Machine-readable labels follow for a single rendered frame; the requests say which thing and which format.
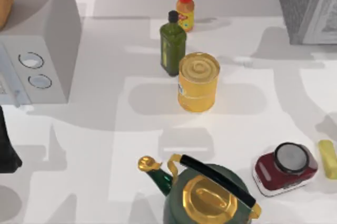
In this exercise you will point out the yellow can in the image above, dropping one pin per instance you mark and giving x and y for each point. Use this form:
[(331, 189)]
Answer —
[(197, 84)]

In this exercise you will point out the green bottle with black cap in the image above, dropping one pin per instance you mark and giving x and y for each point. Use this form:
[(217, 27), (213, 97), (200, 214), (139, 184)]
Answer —
[(172, 47)]

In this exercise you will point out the orange bottle with red cap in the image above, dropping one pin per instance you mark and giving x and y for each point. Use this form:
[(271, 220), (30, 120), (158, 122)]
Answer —
[(186, 13)]

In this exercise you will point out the green and gold kettle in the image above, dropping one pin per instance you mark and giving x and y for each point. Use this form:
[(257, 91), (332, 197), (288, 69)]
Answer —
[(208, 195)]

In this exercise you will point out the microwave knob with blue centre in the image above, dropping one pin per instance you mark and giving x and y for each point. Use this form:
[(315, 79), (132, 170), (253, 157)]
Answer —
[(40, 81)]

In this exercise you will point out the dark red jar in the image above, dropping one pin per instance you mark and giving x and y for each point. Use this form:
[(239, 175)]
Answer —
[(285, 170)]

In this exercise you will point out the microwave knob with white centre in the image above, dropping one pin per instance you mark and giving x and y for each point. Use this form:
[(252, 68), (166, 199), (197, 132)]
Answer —
[(31, 60)]

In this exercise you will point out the pale microwave oven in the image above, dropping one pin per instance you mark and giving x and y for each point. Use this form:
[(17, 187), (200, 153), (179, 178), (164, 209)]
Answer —
[(39, 37)]

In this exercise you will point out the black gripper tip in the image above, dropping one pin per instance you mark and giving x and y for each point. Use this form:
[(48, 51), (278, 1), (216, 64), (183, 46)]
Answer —
[(6, 150)]

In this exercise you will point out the yellow butter stick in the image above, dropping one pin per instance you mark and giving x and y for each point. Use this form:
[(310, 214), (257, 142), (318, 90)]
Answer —
[(328, 159)]

